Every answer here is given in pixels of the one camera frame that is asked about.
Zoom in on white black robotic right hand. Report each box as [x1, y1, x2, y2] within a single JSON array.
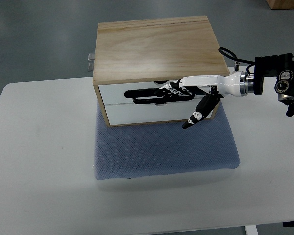
[[154, 71, 253, 129]]

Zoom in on black drawer handle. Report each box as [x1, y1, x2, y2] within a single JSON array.
[[124, 88, 195, 105]]

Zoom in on white drawer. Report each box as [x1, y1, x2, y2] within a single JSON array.
[[104, 96, 219, 126], [98, 79, 211, 106]]

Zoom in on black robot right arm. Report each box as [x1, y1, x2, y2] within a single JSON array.
[[241, 53, 294, 117]]

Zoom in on wooden drawer cabinet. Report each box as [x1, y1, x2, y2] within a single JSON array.
[[93, 16, 229, 126]]

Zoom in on blue-grey mesh mat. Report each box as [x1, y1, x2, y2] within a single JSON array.
[[94, 105, 240, 180]]

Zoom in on white table leg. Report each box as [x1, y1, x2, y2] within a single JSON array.
[[245, 225, 259, 235]]

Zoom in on black table control panel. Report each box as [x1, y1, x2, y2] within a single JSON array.
[[283, 221, 294, 228]]

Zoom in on grey metal table clamp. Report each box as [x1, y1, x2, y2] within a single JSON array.
[[88, 52, 95, 71]]

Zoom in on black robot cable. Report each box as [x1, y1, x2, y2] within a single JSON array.
[[218, 47, 294, 73]]

